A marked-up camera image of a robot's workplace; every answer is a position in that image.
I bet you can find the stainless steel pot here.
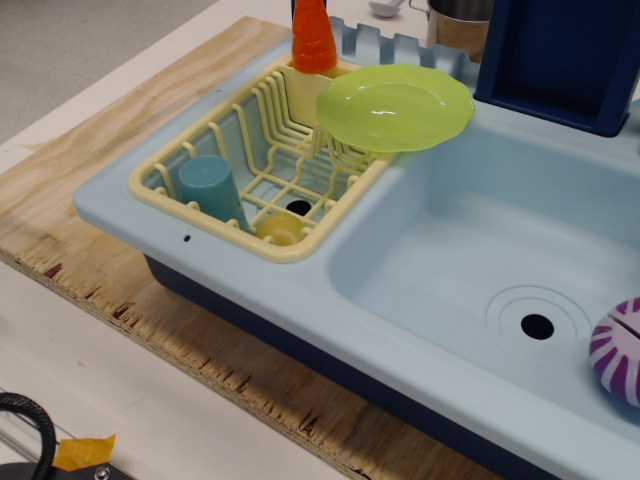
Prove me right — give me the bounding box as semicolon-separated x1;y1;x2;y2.
409;0;494;64

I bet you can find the yellow masking tape piece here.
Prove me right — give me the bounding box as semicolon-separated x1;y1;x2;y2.
52;434;117;472

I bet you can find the green plastic plate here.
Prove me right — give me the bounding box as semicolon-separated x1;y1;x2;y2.
316;64;475;153

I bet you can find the black braided cable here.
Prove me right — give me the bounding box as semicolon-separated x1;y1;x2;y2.
0;392;57;480

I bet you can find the dark metal robot base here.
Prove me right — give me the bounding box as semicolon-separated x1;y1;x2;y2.
1;462;133;480

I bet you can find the purple striped toy vegetable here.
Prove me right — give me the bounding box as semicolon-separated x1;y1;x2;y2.
589;297;639;408

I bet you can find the light blue toy sink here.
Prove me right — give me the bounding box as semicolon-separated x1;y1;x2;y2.
74;43;639;479

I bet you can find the teal plastic cup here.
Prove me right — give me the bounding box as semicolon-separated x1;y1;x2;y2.
178;155;250;232

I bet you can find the orange toy carrot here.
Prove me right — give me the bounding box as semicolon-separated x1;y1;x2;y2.
292;0;338;74

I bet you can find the cream dish drying rack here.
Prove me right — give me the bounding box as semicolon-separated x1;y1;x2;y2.
128;55;393;263

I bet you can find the yellow toy ball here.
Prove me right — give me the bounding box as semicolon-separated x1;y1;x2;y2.
255;212;304;246

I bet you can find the plywood board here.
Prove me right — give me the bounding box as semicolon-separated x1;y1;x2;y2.
1;9;489;479

